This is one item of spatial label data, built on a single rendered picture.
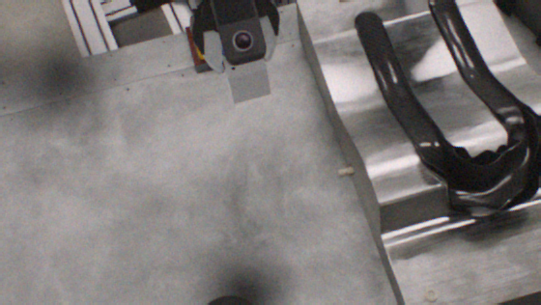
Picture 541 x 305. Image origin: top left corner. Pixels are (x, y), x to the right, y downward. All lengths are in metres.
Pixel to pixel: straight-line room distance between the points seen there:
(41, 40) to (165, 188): 1.40
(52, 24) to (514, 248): 1.78
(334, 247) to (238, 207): 0.14
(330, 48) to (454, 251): 0.33
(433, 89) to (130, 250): 0.45
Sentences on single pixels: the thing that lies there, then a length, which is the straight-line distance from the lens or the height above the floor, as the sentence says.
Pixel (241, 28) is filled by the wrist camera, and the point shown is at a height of 1.09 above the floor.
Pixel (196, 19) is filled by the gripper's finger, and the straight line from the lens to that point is 0.89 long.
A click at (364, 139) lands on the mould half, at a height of 0.92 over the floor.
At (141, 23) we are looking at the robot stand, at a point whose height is 0.21.
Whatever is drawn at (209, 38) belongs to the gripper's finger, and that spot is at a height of 1.02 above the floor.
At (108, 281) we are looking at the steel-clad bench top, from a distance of 1.03.
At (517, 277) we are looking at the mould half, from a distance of 0.93.
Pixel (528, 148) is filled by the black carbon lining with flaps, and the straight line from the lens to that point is 0.97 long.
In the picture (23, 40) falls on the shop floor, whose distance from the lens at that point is 2.44.
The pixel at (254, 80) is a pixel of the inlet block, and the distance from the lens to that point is 0.97.
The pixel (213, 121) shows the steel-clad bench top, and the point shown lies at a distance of 1.11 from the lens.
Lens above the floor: 1.71
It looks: 58 degrees down
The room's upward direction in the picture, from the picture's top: 6 degrees counter-clockwise
